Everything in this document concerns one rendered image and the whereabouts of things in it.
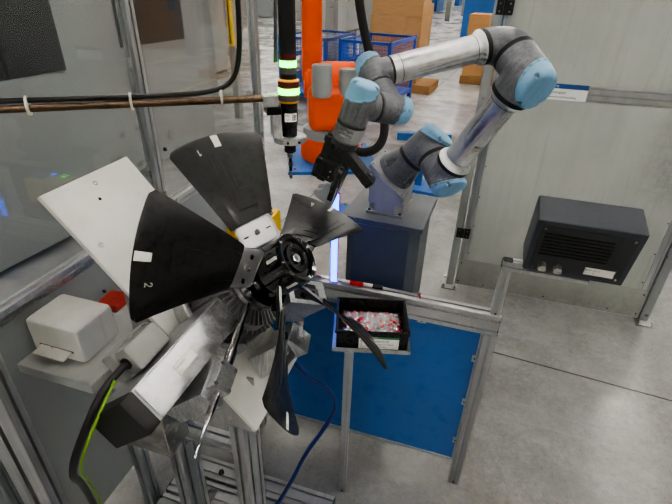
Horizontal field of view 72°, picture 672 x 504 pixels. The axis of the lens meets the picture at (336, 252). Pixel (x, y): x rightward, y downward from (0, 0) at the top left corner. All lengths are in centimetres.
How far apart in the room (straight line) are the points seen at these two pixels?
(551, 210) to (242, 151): 81
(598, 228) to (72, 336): 136
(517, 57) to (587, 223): 47
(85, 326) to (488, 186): 224
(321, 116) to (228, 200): 386
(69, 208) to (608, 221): 127
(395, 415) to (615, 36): 202
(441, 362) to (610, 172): 162
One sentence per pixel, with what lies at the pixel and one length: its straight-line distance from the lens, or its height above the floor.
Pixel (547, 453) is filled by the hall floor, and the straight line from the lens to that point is 238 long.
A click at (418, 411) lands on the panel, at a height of 34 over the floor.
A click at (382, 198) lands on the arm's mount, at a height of 107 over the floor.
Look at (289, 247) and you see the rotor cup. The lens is 102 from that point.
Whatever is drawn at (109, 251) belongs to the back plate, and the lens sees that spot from 111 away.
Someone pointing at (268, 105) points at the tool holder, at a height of 153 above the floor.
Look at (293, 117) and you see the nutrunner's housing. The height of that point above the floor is 150.
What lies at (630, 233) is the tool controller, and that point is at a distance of 137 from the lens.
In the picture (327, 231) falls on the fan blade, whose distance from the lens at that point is 122.
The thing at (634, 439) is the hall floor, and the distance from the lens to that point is 262.
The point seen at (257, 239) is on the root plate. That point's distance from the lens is 106.
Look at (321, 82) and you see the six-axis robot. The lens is 477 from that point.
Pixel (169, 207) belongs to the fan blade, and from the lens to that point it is 86.
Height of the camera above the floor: 175
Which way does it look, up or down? 31 degrees down
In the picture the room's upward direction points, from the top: 2 degrees clockwise
